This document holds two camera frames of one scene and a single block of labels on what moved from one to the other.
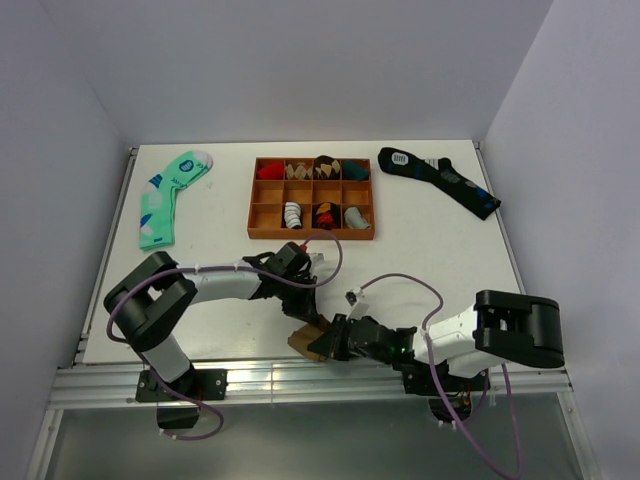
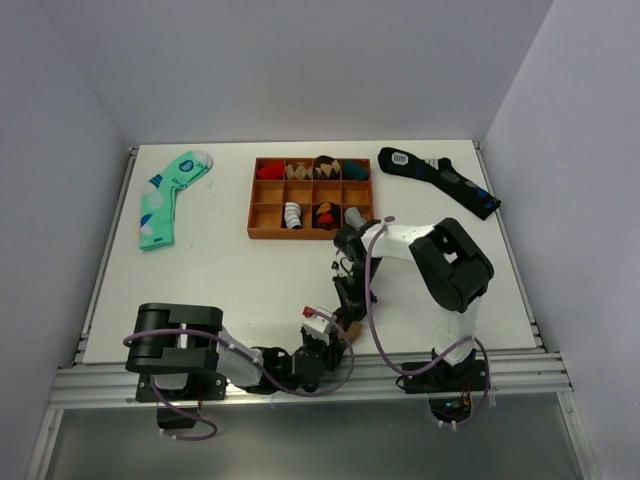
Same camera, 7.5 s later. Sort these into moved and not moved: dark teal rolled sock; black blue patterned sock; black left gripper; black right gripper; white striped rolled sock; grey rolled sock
Moved: black right gripper; black left gripper
Not moved: dark teal rolled sock; white striped rolled sock; black blue patterned sock; grey rolled sock
